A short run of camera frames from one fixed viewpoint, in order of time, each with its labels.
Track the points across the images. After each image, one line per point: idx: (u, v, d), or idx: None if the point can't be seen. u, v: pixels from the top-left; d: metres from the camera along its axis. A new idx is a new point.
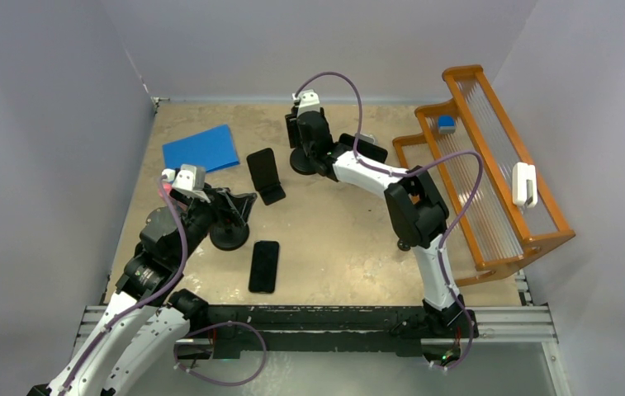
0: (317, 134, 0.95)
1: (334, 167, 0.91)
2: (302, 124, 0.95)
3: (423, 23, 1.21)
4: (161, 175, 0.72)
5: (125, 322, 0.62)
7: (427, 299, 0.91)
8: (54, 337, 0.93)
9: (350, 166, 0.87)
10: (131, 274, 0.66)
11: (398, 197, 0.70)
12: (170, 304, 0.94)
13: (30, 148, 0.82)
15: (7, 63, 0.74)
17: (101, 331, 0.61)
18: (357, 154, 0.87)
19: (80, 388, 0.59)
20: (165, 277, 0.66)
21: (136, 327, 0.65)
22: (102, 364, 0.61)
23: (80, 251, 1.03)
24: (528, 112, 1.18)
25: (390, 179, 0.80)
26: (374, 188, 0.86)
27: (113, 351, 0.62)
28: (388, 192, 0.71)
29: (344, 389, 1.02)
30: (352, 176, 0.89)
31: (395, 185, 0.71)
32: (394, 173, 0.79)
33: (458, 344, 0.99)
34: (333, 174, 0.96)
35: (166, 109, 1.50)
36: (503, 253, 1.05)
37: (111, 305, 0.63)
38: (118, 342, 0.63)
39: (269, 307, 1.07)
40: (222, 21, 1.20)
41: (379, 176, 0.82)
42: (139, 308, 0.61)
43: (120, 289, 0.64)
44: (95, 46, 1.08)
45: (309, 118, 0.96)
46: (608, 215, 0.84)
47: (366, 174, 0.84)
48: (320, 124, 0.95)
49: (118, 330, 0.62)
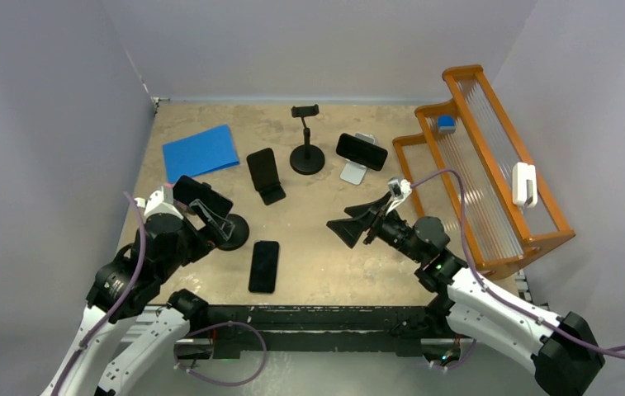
0: (437, 250, 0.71)
1: (447, 288, 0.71)
2: (419, 236, 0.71)
3: (423, 24, 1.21)
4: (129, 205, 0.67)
5: (99, 338, 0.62)
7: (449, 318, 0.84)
8: (54, 337, 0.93)
9: (474, 294, 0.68)
10: (101, 286, 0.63)
11: (556, 358, 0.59)
12: (170, 304, 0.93)
13: (30, 147, 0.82)
15: (7, 63, 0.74)
17: (77, 350, 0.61)
18: (484, 279, 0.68)
19: None
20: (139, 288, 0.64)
21: (114, 341, 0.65)
22: (86, 380, 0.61)
23: (81, 251, 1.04)
24: (528, 112, 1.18)
25: (540, 328, 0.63)
26: (503, 323, 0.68)
27: (92, 368, 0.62)
28: (543, 351, 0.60)
29: (344, 390, 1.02)
30: (471, 304, 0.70)
31: (550, 340, 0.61)
32: (544, 321, 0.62)
33: (458, 345, 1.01)
34: (442, 291, 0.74)
35: (166, 109, 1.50)
36: (504, 253, 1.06)
37: (84, 321, 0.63)
38: (99, 355, 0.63)
39: (269, 307, 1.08)
40: (222, 20, 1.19)
41: (521, 320, 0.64)
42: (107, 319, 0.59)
43: (91, 304, 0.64)
44: (96, 47, 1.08)
45: (428, 228, 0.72)
46: (607, 218, 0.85)
47: (501, 311, 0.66)
48: (445, 240, 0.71)
49: (95, 346, 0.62)
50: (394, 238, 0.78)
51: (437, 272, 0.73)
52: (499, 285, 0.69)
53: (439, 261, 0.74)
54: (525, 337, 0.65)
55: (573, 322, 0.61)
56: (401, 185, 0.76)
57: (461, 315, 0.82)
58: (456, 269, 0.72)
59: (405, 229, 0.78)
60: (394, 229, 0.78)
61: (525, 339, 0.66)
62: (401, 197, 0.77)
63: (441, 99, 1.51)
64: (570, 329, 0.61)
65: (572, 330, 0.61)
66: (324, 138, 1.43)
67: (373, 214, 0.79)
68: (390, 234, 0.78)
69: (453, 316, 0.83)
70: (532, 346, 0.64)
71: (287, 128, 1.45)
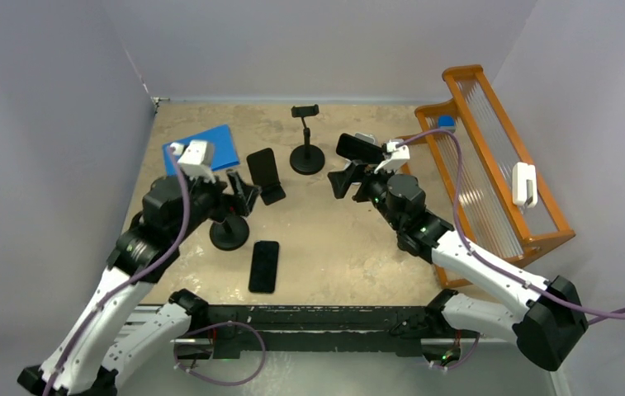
0: (413, 206, 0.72)
1: (433, 251, 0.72)
2: (393, 191, 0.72)
3: (423, 23, 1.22)
4: (168, 147, 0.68)
5: (117, 300, 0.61)
7: (443, 310, 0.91)
8: (54, 338, 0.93)
9: (459, 256, 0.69)
10: (124, 247, 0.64)
11: (543, 322, 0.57)
12: (172, 300, 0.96)
13: (30, 147, 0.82)
15: (7, 65, 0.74)
17: (93, 310, 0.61)
18: (471, 242, 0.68)
19: (73, 370, 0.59)
20: (160, 251, 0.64)
21: (133, 303, 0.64)
22: (97, 346, 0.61)
23: (80, 251, 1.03)
24: (528, 112, 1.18)
25: (526, 293, 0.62)
26: (489, 289, 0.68)
27: (107, 332, 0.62)
28: (528, 315, 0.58)
29: (344, 389, 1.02)
30: (456, 267, 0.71)
31: (537, 304, 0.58)
32: (532, 285, 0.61)
33: (458, 344, 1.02)
34: (426, 254, 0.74)
35: (166, 109, 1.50)
36: (504, 253, 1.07)
37: (104, 284, 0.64)
38: (116, 317, 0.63)
39: (269, 307, 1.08)
40: (222, 20, 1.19)
41: (507, 285, 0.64)
42: (130, 283, 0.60)
43: (111, 266, 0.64)
44: (96, 47, 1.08)
45: (400, 185, 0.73)
46: (608, 215, 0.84)
47: (486, 275, 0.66)
48: (419, 195, 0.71)
49: (112, 308, 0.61)
50: (379, 195, 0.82)
51: (421, 233, 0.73)
52: (484, 250, 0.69)
53: (423, 223, 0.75)
54: (510, 304, 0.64)
55: (561, 285, 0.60)
56: (389, 144, 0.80)
57: (455, 306, 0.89)
58: (440, 230, 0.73)
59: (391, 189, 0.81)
60: (381, 188, 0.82)
61: (509, 304, 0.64)
62: (390, 155, 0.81)
63: (441, 99, 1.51)
64: (557, 293, 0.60)
65: (559, 294, 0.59)
66: (324, 138, 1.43)
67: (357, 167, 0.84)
68: (376, 191, 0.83)
69: (448, 308, 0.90)
70: (518, 311, 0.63)
71: (287, 128, 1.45)
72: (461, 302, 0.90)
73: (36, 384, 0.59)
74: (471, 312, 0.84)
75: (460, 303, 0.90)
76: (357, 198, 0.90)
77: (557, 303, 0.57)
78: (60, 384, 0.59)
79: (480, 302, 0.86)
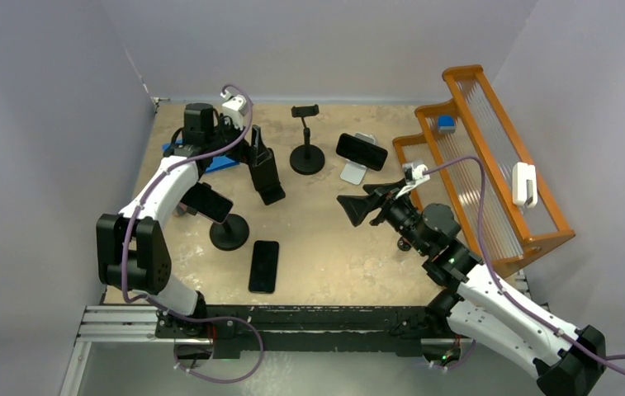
0: (447, 239, 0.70)
1: (461, 285, 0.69)
2: (428, 223, 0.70)
3: (423, 23, 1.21)
4: (224, 88, 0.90)
5: (182, 168, 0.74)
7: (451, 318, 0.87)
8: (55, 337, 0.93)
9: (489, 294, 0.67)
10: (175, 147, 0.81)
11: (573, 374, 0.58)
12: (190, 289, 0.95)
13: (30, 148, 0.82)
15: (7, 67, 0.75)
17: (163, 172, 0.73)
18: (502, 282, 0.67)
19: (154, 209, 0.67)
20: (201, 150, 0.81)
21: (186, 182, 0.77)
22: (168, 197, 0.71)
23: (81, 249, 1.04)
24: (528, 111, 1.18)
25: (559, 341, 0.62)
26: (513, 327, 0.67)
27: (172, 191, 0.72)
28: (559, 365, 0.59)
29: (344, 389, 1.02)
30: (481, 303, 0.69)
31: (569, 354, 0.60)
32: (564, 333, 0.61)
33: (458, 345, 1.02)
34: (452, 285, 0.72)
35: (166, 109, 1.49)
36: (504, 253, 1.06)
37: (163, 162, 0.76)
38: (177, 186, 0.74)
39: (269, 307, 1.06)
40: (222, 19, 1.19)
41: (538, 330, 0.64)
42: (191, 162, 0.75)
43: (168, 155, 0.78)
44: (95, 48, 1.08)
45: (437, 216, 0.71)
46: (607, 214, 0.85)
47: (514, 315, 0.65)
48: (455, 228, 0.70)
49: (177, 174, 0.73)
50: (402, 222, 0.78)
51: (448, 264, 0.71)
52: (513, 289, 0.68)
53: (450, 254, 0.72)
54: (539, 346, 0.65)
55: (591, 336, 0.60)
56: (414, 169, 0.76)
57: (462, 317, 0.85)
58: (469, 264, 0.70)
59: (414, 216, 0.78)
60: (404, 215, 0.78)
61: (538, 346, 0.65)
62: (413, 181, 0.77)
63: (441, 99, 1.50)
64: (587, 342, 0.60)
65: (589, 343, 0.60)
66: (324, 138, 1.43)
67: (380, 195, 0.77)
68: (399, 219, 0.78)
69: (455, 318, 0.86)
70: (546, 356, 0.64)
71: (287, 128, 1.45)
72: (471, 309, 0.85)
73: (117, 222, 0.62)
74: (479, 327, 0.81)
75: (468, 313, 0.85)
76: (375, 223, 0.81)
77: (589, 355, 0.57)
78: (144, 215, 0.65)
79: (491, 317, 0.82)
